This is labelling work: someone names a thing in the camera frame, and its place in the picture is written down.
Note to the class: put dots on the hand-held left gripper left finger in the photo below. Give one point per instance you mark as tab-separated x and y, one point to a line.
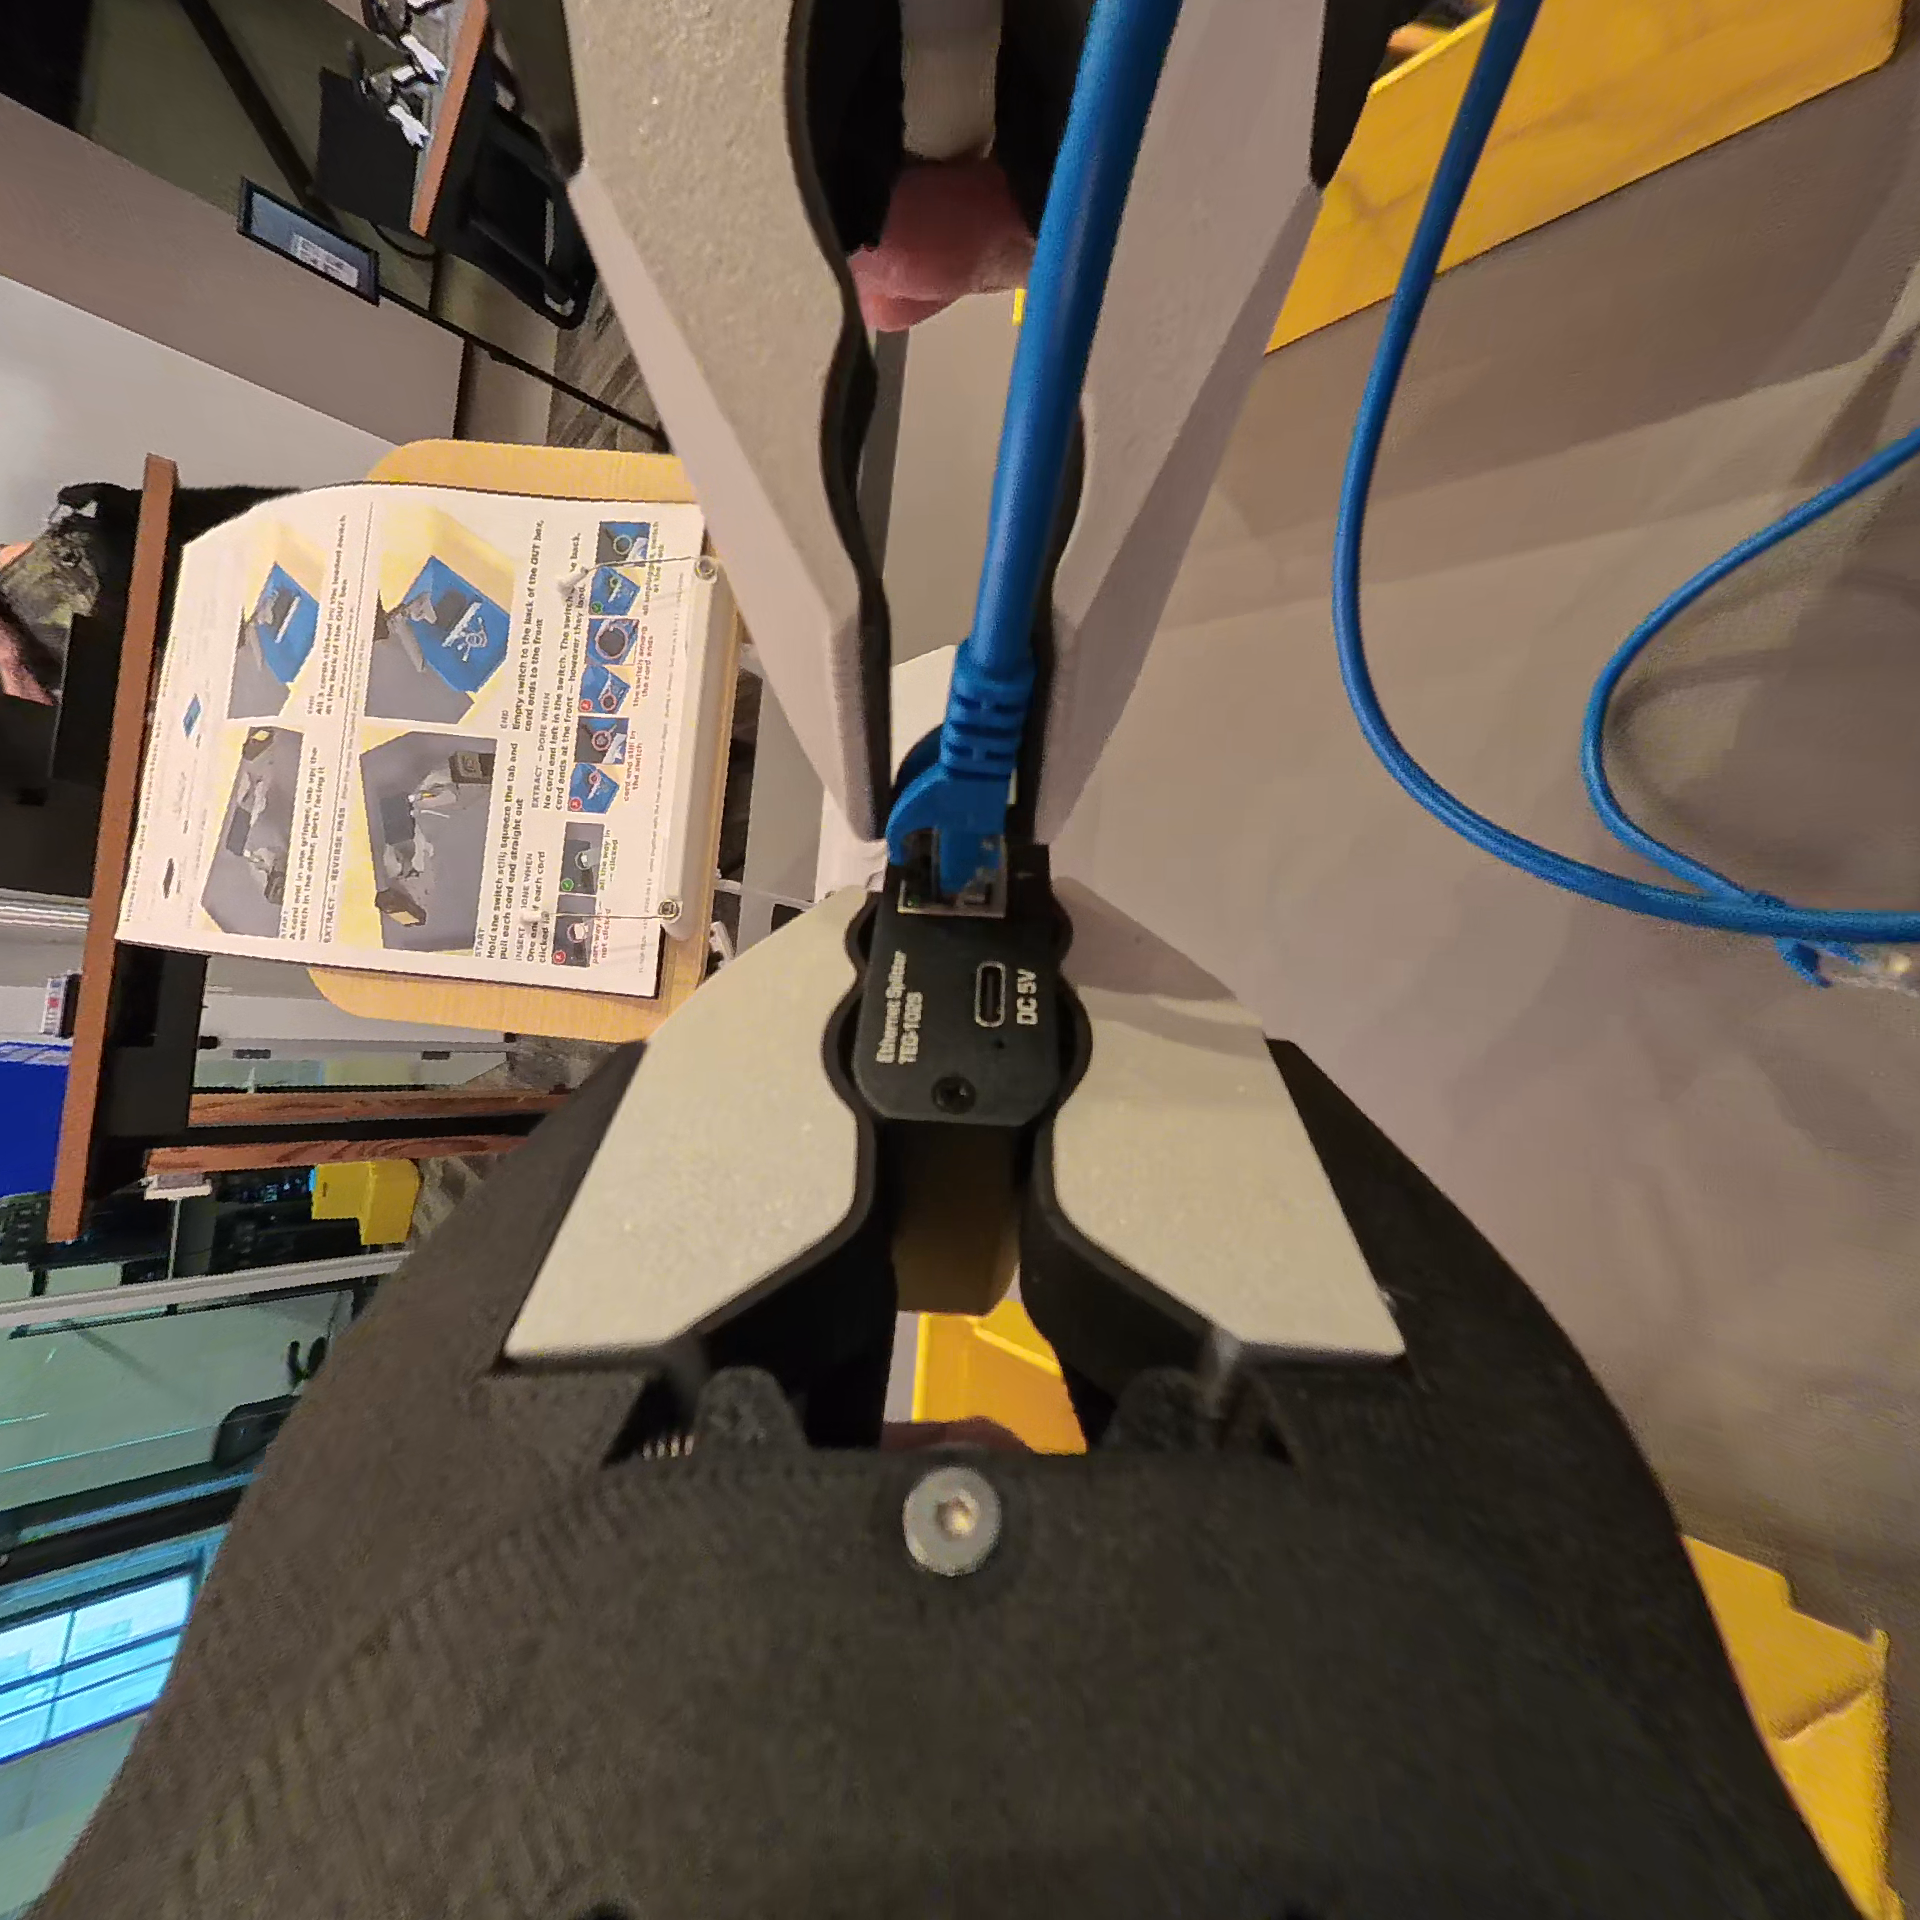
704	1184

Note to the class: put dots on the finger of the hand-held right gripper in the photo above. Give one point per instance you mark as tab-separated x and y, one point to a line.
721	300
1200	375

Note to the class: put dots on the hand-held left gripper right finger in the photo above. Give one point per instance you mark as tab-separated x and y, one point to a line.
1200	1184

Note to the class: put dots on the black ethernet splitter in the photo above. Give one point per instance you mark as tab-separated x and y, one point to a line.
1034	1064

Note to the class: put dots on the yellow plastic bin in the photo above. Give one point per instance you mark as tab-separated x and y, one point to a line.
1800	1695
1575	121

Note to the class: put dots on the person's right hand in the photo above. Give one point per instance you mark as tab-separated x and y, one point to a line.
944	241

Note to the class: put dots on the small yellow bin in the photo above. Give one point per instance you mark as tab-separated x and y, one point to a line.
363	1202

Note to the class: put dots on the printed instruction sheet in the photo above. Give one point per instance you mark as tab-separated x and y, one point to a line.
420	750

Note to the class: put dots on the dark wooden desk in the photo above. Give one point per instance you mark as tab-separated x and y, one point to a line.
108	870

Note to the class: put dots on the blue plastic bin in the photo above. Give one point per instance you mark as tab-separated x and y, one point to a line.
27	1119

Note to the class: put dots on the black wall sign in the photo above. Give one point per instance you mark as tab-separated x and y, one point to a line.
309	241

